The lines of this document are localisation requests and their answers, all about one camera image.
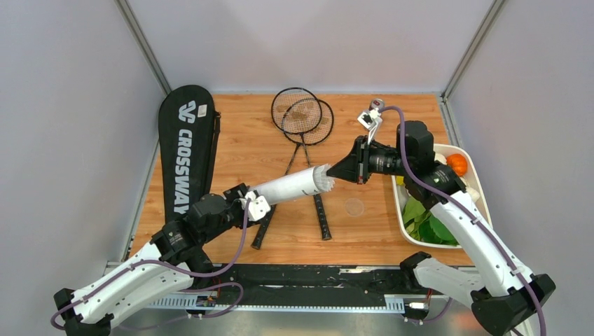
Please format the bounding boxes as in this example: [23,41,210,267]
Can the red blue drink can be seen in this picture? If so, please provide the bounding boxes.
[369,98,385,111]

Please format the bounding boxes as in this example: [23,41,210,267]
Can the black Crossway racket bag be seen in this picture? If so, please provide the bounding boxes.
[158,85,220,223]

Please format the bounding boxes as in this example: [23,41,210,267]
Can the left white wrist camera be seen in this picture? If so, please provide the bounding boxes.
[240,190,271,222]

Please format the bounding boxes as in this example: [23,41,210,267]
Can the black badminton racket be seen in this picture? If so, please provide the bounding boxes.
[251,98,334,250]
[271,87,332,242]

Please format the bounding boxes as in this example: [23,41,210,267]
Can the white shuttlecock tube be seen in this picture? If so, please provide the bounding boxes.
[249,167,321,205]

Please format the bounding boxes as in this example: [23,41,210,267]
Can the small orange pumpkin toy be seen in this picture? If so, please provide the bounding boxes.
[446,153,469,176]

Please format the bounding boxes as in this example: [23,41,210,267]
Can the green leaf vegetable toy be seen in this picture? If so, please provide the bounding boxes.
[402,197,459,246]

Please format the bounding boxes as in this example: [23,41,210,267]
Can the clear plastic tube lid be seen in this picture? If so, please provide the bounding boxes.
[345,198,365,217]

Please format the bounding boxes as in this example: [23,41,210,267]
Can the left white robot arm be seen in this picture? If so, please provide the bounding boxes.
[50,184,277,335]

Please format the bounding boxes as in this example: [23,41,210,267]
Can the black badminton racket rear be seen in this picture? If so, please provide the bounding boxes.
[251,98,334,250]

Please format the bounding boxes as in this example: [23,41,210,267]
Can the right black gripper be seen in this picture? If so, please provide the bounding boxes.
[326,135,411,185]

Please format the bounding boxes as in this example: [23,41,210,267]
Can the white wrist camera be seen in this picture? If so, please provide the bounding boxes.
[357,108,382,144]
[240,190,271,222]

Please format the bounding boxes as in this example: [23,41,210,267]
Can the black badminton racket front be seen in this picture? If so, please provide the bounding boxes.
[271,87,332,242]

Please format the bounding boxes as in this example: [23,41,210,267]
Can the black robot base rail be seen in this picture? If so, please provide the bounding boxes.
[196,263,439,320]

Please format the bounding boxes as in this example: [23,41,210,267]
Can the white shuttlecock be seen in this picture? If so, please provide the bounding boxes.
[312,164,335,193]

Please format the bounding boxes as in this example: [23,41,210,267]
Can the white plastic basin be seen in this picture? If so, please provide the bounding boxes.
[392,143,492,249]

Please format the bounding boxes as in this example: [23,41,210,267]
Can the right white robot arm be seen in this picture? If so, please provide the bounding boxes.
[327,120,556,335]

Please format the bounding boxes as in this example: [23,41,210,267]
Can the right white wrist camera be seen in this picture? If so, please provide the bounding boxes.
[357,108,382,144]

